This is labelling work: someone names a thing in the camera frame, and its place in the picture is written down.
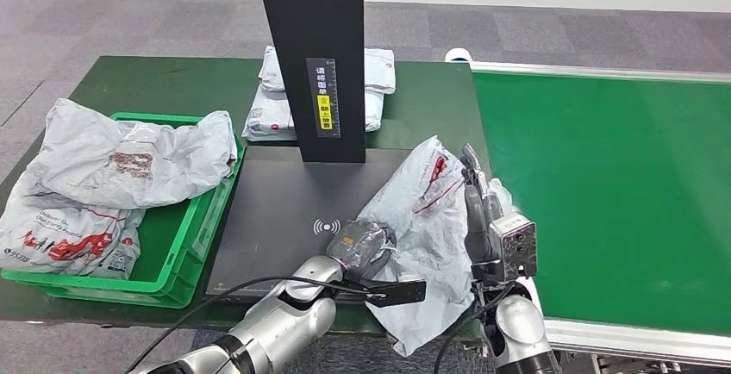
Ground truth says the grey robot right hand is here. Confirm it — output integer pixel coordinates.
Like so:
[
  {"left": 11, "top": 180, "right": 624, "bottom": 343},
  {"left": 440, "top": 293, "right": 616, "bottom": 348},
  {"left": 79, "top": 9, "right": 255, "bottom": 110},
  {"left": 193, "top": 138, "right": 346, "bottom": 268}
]
[{"left": 459, "top": 142, "right": 507, "bottom": 267}]

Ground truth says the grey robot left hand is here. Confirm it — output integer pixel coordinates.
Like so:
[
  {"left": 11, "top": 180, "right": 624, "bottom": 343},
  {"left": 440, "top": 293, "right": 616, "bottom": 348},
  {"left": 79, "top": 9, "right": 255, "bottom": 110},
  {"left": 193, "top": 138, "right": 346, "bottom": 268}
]
[{"left": 326, "top": 218, "right": 398, "bottom": 281}]

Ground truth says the white parcel red lettering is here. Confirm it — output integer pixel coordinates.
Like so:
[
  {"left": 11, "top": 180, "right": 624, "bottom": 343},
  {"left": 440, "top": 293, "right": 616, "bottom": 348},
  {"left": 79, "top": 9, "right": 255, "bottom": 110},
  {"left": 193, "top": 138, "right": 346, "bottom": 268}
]
[{"left": 354, "top": 135, "right": 512, "bottom": 358}]

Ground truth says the parcel faded red print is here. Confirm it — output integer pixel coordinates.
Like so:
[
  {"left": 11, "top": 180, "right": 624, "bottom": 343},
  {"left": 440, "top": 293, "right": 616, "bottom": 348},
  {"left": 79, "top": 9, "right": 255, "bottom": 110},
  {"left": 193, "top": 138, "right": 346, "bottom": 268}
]
[{"left": 20, "top": 98, "right": 238, "bottom": 211}]

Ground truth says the white parcel bright red print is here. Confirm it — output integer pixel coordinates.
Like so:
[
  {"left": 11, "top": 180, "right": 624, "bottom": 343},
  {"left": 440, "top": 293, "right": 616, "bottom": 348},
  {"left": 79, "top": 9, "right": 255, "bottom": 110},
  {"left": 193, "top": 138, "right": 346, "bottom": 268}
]
[{"left": 0, "top": 179, "right": 147, "bottom": 281}]

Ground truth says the green conveyor belt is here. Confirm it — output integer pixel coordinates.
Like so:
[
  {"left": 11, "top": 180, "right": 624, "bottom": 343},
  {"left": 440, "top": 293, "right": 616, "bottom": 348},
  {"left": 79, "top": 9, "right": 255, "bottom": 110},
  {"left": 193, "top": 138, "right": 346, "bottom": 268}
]
[{"left": 472, "top": 71, "right": 731, "bottom": 339}]

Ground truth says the yellow and grey column label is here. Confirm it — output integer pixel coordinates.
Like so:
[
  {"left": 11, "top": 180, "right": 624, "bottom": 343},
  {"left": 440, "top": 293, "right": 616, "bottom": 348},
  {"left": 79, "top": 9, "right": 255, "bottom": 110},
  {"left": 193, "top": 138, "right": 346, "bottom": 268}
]
[{"left": 305, "top": 57, "right": 341, "bottom": 139}]

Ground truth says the flat grey courier bag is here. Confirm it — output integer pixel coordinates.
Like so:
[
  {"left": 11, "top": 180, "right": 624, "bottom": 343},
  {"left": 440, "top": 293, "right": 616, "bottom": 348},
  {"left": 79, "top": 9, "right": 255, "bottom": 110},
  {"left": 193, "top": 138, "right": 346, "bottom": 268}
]
[
  {"left": 241, "top": 84, "right": 384, "bottom": 143},
  {"left": 258, "top": 46, "right": 397, "bottom": 96}
]

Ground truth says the black scanner column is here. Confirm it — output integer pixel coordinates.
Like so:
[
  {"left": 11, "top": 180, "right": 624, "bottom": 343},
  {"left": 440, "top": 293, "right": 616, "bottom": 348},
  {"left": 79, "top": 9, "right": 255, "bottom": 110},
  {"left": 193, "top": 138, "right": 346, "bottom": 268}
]
[{"left": 253, "top": 0, "right": 366, "bottom": 165}]

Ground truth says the green plastic crate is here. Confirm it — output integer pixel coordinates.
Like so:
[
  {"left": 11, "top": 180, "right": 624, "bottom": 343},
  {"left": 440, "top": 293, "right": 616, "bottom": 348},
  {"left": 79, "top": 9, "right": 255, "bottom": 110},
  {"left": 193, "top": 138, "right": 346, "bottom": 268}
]
[{"left": 0, "top": 111, "right": 247, "bottom": 309}]

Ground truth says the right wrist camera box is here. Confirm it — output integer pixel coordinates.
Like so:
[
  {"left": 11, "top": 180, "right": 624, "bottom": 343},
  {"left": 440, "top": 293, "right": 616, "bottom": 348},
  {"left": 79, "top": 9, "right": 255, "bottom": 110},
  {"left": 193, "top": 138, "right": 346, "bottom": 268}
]
[{"left": 488, "top": 213, "right": 539, "bottom": 284}]

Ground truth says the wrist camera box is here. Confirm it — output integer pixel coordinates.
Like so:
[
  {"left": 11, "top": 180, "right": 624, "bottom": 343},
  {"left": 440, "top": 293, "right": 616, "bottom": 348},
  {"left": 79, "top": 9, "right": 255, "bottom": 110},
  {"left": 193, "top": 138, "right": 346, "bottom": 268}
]
[
  {"left": 365, "top": 279, "right": 428, "bottom": 309},
  {"left": 488, "top": 213, "right": 539, "bottom": 284}
]

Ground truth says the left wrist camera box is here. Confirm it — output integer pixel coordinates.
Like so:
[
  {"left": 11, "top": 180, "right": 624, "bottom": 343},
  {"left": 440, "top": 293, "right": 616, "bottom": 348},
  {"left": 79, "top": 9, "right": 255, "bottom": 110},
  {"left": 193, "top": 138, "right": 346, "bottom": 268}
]
[{"left": 365, "top": 279, "right": 428, "bottom": 309}]

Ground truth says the black scanner base plate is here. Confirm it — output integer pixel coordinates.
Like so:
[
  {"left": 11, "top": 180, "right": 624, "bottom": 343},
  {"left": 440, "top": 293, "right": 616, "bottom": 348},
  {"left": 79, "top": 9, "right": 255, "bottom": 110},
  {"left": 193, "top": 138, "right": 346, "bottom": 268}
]
[{"left": 204, "top": 146, "right": 442, "bottom": 304}]

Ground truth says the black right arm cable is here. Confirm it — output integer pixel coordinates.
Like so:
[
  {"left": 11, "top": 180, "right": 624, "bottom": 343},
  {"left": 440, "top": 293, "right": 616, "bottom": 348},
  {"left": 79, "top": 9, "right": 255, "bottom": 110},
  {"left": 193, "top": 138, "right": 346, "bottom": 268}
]
[{"left": 433, "top": 281, "right": 518, "bottom": 374}]

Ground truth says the aluminium conveyor frame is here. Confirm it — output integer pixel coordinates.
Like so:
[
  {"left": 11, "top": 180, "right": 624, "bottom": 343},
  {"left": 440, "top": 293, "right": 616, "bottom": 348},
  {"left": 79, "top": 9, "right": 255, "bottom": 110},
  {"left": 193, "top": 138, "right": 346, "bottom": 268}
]
[{"left": 466, "top": 61, "right": 731, "bottom": 374}]

